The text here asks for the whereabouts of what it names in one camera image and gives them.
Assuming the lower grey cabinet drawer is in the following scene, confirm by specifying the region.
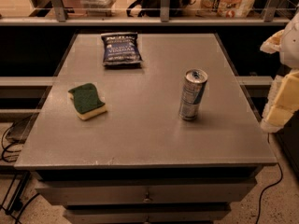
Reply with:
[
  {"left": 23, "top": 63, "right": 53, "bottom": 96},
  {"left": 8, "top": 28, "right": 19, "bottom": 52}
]
[{"left": 64, "top": 204, "right": 231, "bottom": 224}]

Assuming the black cables left floor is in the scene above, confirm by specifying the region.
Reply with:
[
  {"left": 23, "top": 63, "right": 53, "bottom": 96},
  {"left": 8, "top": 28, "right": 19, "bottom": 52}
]
[{"left": 0, "top": 115, "right": 41, "bottom": 224}]

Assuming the black floor cable right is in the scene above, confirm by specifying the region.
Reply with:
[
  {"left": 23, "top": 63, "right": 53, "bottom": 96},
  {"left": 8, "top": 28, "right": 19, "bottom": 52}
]
[{"left": 254, "top": 133, "right": 284, "bottom": 224}]

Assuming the grey cabinet drawer with knob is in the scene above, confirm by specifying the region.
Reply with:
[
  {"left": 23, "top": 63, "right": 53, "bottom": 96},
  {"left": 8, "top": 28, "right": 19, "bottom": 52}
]
[{"left": 36, "top": 178, "right": 256, "bottom": 206}]

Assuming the black backpack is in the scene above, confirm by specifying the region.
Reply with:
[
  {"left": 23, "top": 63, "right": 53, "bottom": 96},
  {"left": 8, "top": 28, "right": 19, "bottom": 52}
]
[{"left": 126, "top": 0, "right": 197, "bottom": 17}]

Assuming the silver blue Red Bull can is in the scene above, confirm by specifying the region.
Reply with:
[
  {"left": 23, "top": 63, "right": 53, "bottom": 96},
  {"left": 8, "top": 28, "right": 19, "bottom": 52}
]
[{"left": 179, "top": 69, "right": 207, "bottom": 120}]

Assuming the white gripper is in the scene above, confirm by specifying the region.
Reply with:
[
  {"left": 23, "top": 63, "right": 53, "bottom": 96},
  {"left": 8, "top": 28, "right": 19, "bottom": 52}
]
[{"left": 260, "top": 13, "right": 299, "bottom": 133}]

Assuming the colourful printed bag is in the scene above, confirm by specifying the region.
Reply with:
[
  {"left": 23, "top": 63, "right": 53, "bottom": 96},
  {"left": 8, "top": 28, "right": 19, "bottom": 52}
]
[{"left": 196, "top": 0, "right": 255, "bottom": 18}]

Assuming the green yellow sponge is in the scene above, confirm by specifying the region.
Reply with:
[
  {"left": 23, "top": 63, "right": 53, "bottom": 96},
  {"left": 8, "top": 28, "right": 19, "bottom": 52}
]
[{"left": 68, "top": 83, "right": 107, "bottom": 120}]

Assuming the grey metal railing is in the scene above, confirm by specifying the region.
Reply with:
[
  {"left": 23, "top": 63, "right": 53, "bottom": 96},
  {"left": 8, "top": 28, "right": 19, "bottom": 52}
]
[{"left": 0, "top": 0, "right": 298, "bottom": 27}]

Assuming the blue chip bag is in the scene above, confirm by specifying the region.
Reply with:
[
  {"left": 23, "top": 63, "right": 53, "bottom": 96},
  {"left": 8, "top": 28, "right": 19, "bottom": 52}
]
[{"left": 101, "top": 32, "right": 143, "bottom": 66}]

